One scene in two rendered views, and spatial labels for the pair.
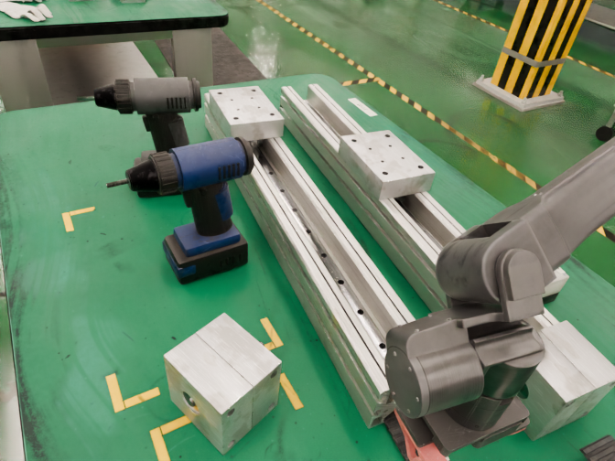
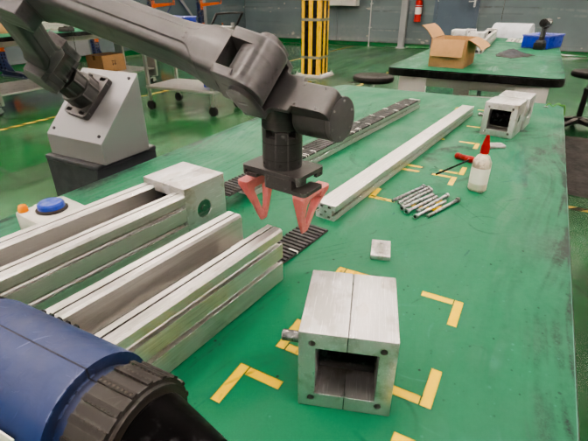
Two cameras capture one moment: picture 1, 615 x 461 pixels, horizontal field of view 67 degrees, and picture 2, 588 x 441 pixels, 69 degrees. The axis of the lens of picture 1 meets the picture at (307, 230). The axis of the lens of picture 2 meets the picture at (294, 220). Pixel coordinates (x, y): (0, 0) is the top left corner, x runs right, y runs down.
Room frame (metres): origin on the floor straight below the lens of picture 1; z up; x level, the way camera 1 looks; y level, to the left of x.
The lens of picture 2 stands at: (0.50, 0.35, 1.14)
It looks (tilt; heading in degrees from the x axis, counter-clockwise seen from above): 28 degrees down; 243
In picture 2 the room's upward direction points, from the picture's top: straight up
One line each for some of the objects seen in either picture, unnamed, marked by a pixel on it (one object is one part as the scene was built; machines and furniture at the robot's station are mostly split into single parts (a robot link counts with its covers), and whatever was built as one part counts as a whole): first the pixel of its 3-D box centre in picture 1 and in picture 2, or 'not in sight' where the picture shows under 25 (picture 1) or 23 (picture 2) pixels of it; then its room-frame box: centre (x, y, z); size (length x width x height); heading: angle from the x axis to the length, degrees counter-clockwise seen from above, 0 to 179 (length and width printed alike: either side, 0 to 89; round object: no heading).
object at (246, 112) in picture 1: (244, 118); not in sight; (0.89, 0.16, 0.87); 0.16 x 0.11 x 0.07; 28
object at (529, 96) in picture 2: not in sight; (509, 108); (-0.72, -0.55, 0.83); 0.11 x 0.10 x 0.10; 117
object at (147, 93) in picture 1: (146, 137); not in sight; (0.73, 0.31, 0.89); 0.20 x 0.08 x 0.22; 111
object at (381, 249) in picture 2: not in sight; (381, 249); (0.12, -0.11, 0.78); 0.05 x 0.03 x 0.01; 51
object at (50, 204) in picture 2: not in sight; (52, 206); (0.57, -0.37, 0.84); 0.04 x 0.04 x 0.02
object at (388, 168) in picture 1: (383, 168); not in sight; (0.76, -0.13, 0.87); 0.16 x 0.11 x 0.07; 28
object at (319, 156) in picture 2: not in sight; (353, 133); (-0.19, -0.64, 0.79); 0.96 x 0.04 x 0.03; 28
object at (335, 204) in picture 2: not in sight; (418, 144); (-0.28, -0.47, 0.79); 0.96 x 0.04 x 0.03; 28
